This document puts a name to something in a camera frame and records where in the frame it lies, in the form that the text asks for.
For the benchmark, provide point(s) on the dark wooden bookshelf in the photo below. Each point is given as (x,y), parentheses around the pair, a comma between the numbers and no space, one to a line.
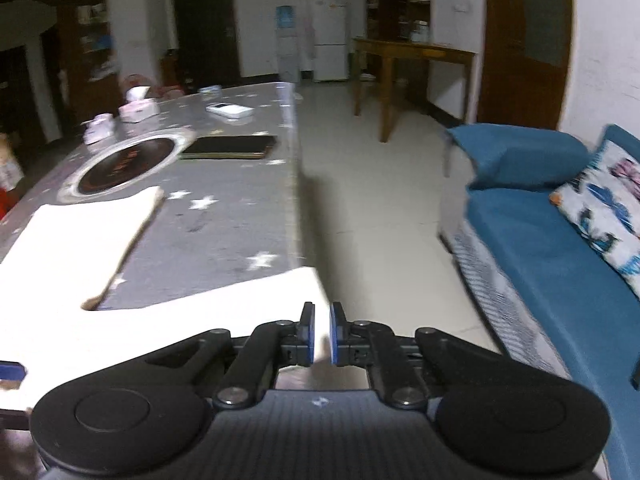
(400,0)

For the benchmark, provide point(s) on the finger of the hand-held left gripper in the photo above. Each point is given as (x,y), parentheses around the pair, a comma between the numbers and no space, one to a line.
(11,371)

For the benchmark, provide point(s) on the brown wooden door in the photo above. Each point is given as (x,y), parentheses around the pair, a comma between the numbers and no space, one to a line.
(505,40)

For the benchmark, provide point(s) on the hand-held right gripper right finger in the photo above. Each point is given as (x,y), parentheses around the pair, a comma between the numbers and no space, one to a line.
(334,336)

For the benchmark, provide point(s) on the blue sofa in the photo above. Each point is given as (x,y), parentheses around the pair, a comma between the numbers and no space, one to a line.
(550,270)

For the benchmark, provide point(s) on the cream white garment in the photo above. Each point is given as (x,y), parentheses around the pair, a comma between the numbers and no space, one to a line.
(60,280)

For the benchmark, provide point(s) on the white refrigerator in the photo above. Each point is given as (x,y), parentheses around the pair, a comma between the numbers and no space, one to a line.
(328,37)

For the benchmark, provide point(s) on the leaf print pillow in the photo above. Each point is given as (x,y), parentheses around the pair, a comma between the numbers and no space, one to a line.
(607,200)

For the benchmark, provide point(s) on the white pink packets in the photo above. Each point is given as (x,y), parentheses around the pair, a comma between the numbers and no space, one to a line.
(137,111)

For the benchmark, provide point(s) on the flat white box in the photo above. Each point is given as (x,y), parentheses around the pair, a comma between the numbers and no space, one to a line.
(228,111)

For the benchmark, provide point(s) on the round black induction cooker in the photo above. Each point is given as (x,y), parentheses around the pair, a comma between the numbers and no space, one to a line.
(125,165)

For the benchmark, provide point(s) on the water dispenser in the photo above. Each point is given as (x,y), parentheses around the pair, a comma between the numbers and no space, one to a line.
(287,42)

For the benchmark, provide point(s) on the blue sofa cushion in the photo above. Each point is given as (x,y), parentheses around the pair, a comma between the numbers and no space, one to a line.
(515,155)

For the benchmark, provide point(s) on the grey star print tablecloth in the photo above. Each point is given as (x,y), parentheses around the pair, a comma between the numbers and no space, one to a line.
(225,230)

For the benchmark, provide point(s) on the pink white tissue box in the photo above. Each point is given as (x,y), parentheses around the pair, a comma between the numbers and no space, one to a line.
(97,129)

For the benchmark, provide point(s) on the dark doorway door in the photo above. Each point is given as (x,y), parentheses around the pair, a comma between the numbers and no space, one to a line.
(205,30)

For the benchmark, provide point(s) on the dark flat tablet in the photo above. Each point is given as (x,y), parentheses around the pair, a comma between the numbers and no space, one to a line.
(227,146)

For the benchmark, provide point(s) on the wooden side table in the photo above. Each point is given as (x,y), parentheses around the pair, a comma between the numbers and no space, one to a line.
(415,51)

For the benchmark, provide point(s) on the wooden display cabinet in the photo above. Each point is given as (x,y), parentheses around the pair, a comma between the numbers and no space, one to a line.
(90,60)

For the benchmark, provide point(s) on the white cup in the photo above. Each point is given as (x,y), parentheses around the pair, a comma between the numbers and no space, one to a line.
(136,93)

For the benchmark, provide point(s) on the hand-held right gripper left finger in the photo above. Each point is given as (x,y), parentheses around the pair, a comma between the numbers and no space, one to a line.
(310,335)

